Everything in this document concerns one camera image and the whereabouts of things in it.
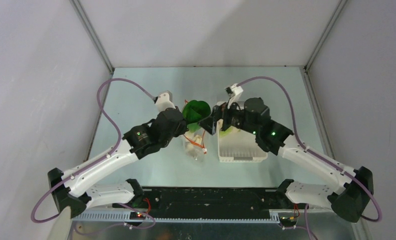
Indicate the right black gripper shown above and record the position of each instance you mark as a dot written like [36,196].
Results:
[215,121]

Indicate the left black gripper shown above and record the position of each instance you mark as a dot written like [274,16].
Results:
[183,128]

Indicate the green bok choy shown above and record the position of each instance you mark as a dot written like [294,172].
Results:
[194,111]

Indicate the clear zip top bag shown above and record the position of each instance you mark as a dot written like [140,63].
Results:
[195,111]

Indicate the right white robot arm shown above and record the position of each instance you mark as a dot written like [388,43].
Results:
[346,190]

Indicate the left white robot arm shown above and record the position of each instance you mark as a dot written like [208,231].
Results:
[78,188]

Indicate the pale green cabbage leaf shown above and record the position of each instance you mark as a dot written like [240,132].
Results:
[229,131]

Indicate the white plastic basket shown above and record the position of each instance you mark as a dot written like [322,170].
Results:
[239,148]

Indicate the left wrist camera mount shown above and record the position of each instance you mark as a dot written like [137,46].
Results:
[164,101]

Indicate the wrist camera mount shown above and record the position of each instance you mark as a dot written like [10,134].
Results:
[164,101]
[234,92]

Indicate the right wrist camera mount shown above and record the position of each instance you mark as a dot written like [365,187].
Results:
[234,92]

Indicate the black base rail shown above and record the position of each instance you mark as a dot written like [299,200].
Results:
[212,203]

